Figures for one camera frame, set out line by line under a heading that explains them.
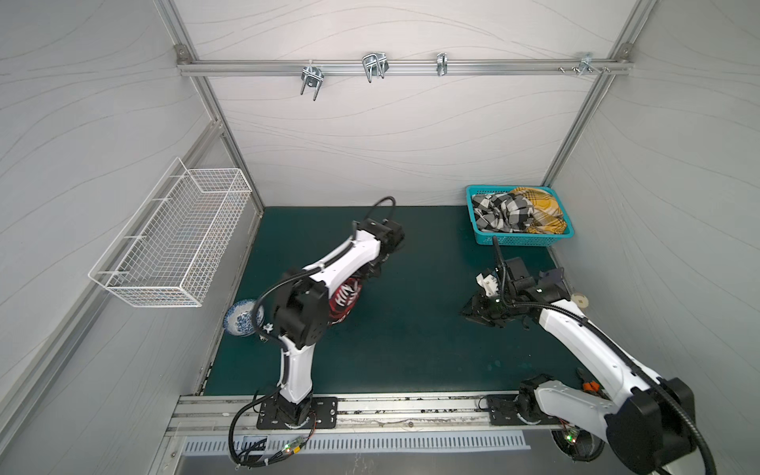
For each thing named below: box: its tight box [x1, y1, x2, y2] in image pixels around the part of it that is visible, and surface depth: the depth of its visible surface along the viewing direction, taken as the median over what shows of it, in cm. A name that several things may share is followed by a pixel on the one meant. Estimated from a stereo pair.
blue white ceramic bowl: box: [223, 298, 266, 337], surface depth 90 cm
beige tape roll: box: [570, 291, 589, 309], surface depth 84 cm
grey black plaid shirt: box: [472, 191, 535, 233], surface depth 109 cm
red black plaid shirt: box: [327, 277, 364, 325], surface depth 80 cm
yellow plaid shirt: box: [510, 188, 568, 235], surface depth 107 cm
